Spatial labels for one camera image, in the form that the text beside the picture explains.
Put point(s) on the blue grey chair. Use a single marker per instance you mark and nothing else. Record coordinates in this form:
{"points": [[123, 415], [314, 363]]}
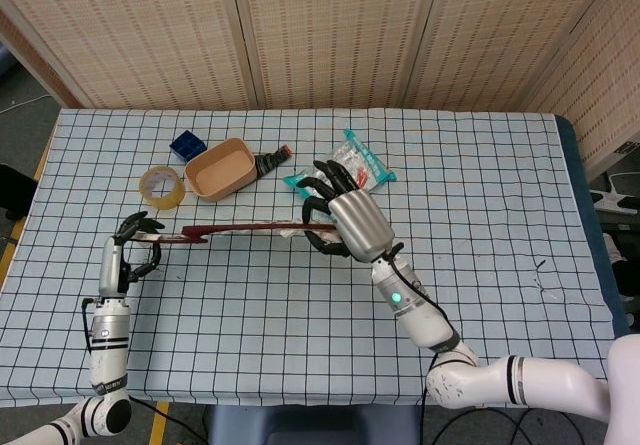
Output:
{"points": [[312, 425]]}

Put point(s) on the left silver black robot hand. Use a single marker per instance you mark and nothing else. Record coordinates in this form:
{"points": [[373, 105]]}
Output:
{"points": [[117, 260]]}

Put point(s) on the beige bamboo folding screen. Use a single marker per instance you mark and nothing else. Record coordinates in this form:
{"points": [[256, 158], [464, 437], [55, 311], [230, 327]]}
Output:
{"points": [[320, 35]]}

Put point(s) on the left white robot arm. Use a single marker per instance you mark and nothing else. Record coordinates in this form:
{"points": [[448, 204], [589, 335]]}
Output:
{"points": [[102, 355]]}

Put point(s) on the tan oval wooden box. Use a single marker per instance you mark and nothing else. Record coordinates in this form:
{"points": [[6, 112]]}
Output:
{"points": [[220, 169]]}

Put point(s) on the red ribbed paper folding fan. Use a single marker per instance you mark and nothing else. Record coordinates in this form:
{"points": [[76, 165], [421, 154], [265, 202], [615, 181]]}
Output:
{"points": [[240, 230]]}

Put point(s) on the black red marker clip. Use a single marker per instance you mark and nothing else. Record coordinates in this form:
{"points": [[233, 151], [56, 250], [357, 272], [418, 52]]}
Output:
{"points": [[272, 160]]}

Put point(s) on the white blue checked tablecloth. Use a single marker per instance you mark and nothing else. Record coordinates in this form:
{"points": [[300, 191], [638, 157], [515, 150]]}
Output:
{"points": [[280, 315]]}

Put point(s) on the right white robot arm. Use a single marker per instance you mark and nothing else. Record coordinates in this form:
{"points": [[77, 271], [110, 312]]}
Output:
{"points": [[480, 350]]}

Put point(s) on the black object at table edge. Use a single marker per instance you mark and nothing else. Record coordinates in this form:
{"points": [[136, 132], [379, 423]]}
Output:
{"points": [[15, 190]]}

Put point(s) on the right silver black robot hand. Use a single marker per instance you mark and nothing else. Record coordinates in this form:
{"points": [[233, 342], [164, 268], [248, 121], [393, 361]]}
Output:
{"points": [[357, 220]]}

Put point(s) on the teal clear plastic snack bag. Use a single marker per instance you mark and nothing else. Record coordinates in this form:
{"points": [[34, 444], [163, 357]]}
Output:
{"points": [[370, 165]]}

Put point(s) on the yellow clear tape roll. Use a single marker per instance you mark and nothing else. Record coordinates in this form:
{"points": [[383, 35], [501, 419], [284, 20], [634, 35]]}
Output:
{"points": [[162, 187]]}

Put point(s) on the blue plastic block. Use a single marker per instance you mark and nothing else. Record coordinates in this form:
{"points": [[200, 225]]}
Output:
{"points": [[188, 146]]}

